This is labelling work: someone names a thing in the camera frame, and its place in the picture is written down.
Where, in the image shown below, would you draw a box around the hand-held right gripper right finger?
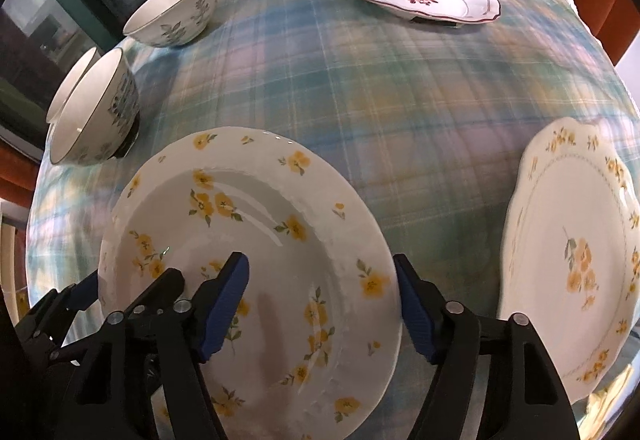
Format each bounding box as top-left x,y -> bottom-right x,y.
393,254 -> 581,440

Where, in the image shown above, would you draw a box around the scalloped yellow-flowered cream plate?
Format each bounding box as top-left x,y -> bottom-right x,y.
498,116 -> 640,403

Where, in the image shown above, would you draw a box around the round yellow-flowered white plate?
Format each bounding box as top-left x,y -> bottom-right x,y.
98,126 -> 403,440

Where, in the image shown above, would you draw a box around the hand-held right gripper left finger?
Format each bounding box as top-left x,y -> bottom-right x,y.
75,252 -> 249,440

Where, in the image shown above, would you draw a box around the blue plaid tablecloth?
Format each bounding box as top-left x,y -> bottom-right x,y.
25,0 -> 640,440

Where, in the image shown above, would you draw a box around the cluttered white shelf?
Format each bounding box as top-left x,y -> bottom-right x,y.
0,212 -> 31,325

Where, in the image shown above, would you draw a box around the white bowl with dark rim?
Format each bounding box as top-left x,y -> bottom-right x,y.
46,46 -> 98,125

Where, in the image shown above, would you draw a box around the white bowl with blue-grey flowers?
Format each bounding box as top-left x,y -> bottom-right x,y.
122,0 -> 218,48

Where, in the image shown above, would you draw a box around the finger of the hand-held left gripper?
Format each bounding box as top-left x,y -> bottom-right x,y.
122,268 -> 186,319
15,271 -> 100,366

